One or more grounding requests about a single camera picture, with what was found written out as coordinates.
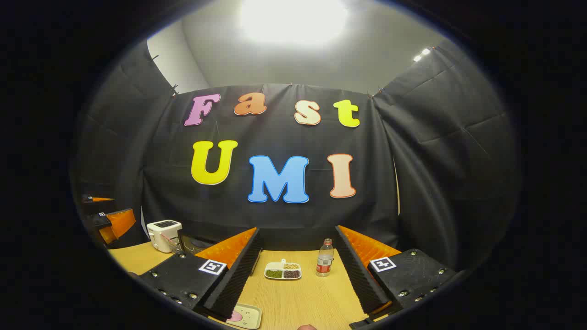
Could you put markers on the white toaster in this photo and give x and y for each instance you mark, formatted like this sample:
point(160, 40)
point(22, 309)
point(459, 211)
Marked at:
point(161, 233)

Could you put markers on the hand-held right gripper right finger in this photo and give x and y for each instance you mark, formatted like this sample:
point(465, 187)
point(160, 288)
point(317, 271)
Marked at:
point(360, 275)

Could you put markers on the black backdrop cloth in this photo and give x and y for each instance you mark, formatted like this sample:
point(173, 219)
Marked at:
point(275, 220)

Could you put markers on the white sectioned dish with beans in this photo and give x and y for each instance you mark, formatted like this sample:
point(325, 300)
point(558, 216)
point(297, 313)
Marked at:
point(283, 271)

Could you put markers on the pale green square plate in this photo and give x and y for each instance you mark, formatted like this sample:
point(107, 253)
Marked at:
point(251, 316)

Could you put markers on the pink round food slice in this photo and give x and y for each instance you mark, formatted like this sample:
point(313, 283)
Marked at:
point(235, 316)

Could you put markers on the clear bottle with red label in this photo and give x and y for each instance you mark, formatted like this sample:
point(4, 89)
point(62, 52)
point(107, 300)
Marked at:
point(324, 261)

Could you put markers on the large ceiling light panel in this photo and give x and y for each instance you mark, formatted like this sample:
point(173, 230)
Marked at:
point(293, 20)

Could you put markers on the clear glass container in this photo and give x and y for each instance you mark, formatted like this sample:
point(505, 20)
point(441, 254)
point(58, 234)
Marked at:
point(177, 246)

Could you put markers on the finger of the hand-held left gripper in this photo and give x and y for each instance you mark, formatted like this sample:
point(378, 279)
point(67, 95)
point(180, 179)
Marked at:
point(120, 222)
point(98, 205)

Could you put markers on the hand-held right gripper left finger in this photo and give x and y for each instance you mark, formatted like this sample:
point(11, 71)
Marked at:
point(238, 275)

